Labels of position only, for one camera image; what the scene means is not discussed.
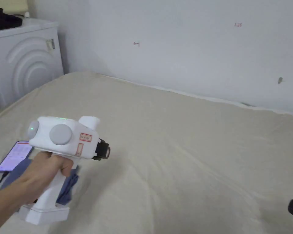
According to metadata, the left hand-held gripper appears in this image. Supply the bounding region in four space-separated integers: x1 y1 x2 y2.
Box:
19 115 112 225

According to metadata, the person's left hand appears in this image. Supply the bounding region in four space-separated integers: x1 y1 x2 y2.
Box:
19 151 75 200

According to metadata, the smartphone with lit screen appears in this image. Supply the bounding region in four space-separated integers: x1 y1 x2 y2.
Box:
0 140 35 174

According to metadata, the dark blue garment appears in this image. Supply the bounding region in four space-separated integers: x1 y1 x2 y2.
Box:
0 158 80 206

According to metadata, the white washing machine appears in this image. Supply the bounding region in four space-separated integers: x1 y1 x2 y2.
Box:
0 8 65 113

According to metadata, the bed with beige sheet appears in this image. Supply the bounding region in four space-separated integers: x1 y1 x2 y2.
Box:
0 71 293 234

